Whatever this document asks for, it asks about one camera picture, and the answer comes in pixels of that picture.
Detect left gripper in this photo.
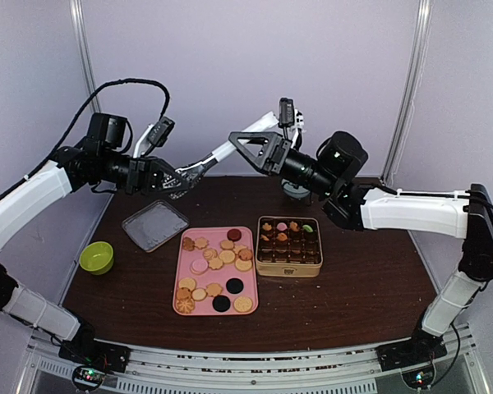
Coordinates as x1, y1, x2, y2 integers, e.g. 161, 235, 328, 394
100, 149, 191, 196

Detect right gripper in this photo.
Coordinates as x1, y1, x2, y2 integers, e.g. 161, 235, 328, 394
228, 131, 339, 199

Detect silver metal tin lid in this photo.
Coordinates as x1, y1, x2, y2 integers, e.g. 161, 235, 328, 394
122, 200, 189, 253

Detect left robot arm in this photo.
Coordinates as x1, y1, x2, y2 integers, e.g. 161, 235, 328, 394
0, 78, 190, 364

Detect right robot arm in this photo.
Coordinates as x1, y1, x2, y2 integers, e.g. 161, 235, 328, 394
228, 131, 493, 363

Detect pale blue ceramic bowl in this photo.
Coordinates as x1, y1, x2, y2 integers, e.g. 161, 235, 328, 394
281, 179, 311, 200

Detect pink round cookie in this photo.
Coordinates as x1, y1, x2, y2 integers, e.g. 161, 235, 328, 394
276, 222, 288, 231
190, 259, 209, 275

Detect gold cookie tin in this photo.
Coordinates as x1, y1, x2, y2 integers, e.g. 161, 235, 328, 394
255, 215, 324, 278

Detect pink tray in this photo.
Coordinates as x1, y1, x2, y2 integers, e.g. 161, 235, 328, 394
172, 227, 259, 317

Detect green bowl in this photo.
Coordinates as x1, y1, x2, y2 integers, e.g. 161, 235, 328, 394
79, 241, 114, 275

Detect black sandwich cookie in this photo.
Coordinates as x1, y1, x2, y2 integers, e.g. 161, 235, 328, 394
212, 295, 231, 313
226, 277, 244, 295

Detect swirl butter cookie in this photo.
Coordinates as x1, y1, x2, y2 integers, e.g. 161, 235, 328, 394
175, 297, 196, 314

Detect yellow round cookie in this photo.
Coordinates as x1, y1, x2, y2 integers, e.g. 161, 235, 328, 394
233, 296, 254, 314

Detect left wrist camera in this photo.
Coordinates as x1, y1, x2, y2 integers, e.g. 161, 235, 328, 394
85, 112, 128, 150

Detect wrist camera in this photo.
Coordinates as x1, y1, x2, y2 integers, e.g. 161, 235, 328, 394
85, 112, 128, 150
316, 131, 368, 183

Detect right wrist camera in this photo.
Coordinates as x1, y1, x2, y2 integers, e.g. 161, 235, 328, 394
316, 131, 368, 183

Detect aluminium corner post left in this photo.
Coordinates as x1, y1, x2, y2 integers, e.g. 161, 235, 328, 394
68, 0, 104, 116

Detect aluminium corner post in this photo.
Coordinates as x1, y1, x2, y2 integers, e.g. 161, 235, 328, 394
380, 0, 433, 186
68, 0, 104, 116

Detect aluminium corner post right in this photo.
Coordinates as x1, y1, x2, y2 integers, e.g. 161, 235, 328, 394
380, 0, 433, 186

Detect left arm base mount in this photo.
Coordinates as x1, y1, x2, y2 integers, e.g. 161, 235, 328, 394
58, 340, 131, 373

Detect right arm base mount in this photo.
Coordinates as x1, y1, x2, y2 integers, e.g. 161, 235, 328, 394
376, 337, 448, 372

